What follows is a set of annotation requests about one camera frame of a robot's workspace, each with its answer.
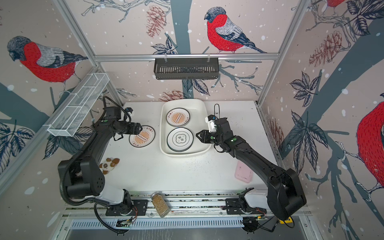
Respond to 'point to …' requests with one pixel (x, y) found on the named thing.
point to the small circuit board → (125, 223)
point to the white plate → (180, 139)
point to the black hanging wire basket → (186, 69)
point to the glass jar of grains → (160, 203)
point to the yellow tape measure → (289, 221)
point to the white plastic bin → (198, 109)
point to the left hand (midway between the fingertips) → (133, 127)
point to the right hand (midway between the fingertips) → (196, 136)
